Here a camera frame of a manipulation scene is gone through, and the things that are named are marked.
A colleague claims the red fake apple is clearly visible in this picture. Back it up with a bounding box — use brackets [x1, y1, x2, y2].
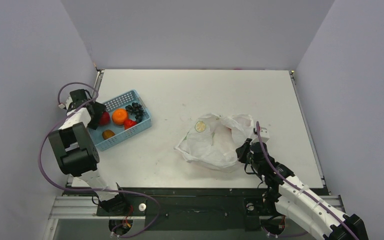
[98, 111, 111, 126]

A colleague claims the orange fake fruit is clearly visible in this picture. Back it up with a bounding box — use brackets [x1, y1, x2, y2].
[111, 108, 129, 126]

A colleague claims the brown fake kiwi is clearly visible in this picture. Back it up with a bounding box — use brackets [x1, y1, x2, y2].
[101, 129, 116, 140]

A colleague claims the white plastic bag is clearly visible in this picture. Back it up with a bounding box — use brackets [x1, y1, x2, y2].
[174, 113, 255, 173]

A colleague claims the black fake grape bunch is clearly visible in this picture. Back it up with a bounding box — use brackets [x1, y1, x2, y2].
[125, 102, 145, 123]

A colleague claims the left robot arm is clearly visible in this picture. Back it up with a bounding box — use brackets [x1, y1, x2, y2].
[48, 89, 129, 215]

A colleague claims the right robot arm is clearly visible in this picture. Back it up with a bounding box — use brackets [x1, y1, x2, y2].
[236, 138, 368, 240]

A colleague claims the red fake fruit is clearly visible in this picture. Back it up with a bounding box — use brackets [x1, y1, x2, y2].
[123, 118, 138, 130]

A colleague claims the blue plastic basket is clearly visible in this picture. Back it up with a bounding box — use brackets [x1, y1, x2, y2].
[89, 90, 152, 151]

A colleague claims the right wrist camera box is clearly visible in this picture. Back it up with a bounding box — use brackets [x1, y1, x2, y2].
[252, 127, 270, 143]

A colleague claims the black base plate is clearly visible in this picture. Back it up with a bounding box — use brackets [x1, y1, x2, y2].
[96, 186, 307, 232]

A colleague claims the aluminium frame rail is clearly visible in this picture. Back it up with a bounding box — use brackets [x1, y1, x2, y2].
[48, 196, 113, 220]

